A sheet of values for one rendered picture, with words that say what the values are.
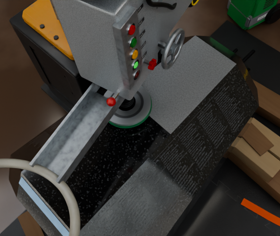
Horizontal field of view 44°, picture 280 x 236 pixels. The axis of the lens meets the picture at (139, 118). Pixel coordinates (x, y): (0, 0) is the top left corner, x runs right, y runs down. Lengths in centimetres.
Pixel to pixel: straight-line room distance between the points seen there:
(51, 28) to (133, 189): 103
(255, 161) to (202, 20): 135
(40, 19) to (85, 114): 94
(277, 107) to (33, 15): 165
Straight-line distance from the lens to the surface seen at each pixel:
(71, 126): 126
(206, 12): 309
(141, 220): 150
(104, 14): 90
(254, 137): 223
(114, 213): 143
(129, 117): 145
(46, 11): 212
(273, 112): 249
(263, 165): 218
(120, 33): 89
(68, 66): 188
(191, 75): 163
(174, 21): 131
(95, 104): 128
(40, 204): 149
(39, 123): 263
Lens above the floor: 221
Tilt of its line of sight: 62 degrees down
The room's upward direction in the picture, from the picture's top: 8 degrees counter-clockwise
